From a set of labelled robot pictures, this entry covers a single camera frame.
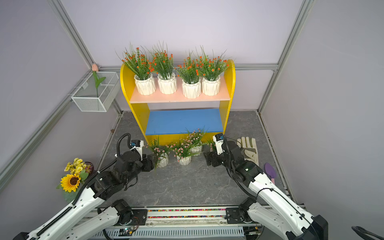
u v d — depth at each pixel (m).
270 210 0.57
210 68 0.61
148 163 0.64
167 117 0.97
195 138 0.83
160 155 0.85
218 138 0.65
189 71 0.62
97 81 0.90
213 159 0.65
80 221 0.46
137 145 0.62
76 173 0.64
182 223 0.73
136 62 0.64
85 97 0.76
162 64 0.61
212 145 0.85
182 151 0.81
